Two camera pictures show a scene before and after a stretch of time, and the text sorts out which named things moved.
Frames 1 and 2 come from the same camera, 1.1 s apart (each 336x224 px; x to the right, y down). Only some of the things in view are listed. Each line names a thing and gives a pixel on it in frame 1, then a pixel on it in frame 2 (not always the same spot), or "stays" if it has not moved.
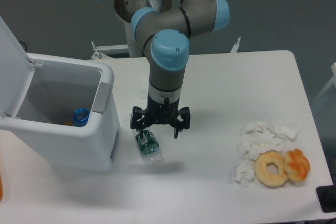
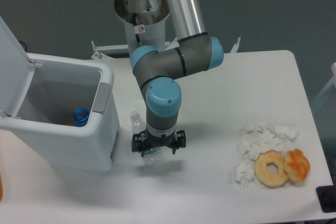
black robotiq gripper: [164, 113] to [151, 141]
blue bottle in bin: [81, 117] stays
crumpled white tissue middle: [252, 145] stays
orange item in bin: [67, 123] stays
